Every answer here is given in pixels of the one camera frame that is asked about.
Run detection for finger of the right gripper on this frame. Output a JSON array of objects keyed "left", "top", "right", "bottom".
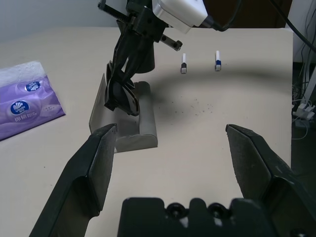
[
  {"left": 122, "top": 34, "right": 155, "bottom": 82},
  {"left": 112, "top": 21, "right": 135, "bottom": 75}
]

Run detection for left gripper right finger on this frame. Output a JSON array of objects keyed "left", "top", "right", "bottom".
[{"left": 225, "top": 124, "right": 316, "bottom": 237}]

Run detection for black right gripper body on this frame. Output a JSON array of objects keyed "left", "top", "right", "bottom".
[{"left": 97, "top": 0, "right": 183, "bottom": 52}]

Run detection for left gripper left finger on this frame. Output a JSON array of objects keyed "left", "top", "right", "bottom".
[{"left": 29, "top": 123, "right": 117, "bottom": 237}]

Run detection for black sunglasses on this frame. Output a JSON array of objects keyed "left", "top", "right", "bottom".
[{"left": 104, "top": 63, "right": 140, "bottom": 117}]

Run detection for grey glasses case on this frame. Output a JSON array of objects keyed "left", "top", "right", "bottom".
[{"left": 88, "top": 73, "right": 158, "bottom": 153}]

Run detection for white marker black cap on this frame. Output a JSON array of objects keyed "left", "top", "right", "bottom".
[{"left": 180, "top": 52, "right": 188, "bottom": 74}]

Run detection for white marker blue cap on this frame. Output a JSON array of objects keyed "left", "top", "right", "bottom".
[{"left": 214, "top": 50, "right": 222, "bottom": 72}]

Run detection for white power strip with chargers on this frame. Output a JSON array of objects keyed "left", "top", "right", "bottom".
[{"left": 293, "top": 101, "right": 316, "bottom": 128}]

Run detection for purple tissue box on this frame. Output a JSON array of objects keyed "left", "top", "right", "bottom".
[{"left": 0, "top": 61, "right": 67, "bottom": 141}]

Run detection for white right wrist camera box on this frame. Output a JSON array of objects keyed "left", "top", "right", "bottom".
[{"left": 152, "top": 0, "right": 209, "bottom": 35}]

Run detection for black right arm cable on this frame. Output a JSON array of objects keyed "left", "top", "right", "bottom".
[{"left": 204, "top": 0, "right": 316, "bottom": 54}]

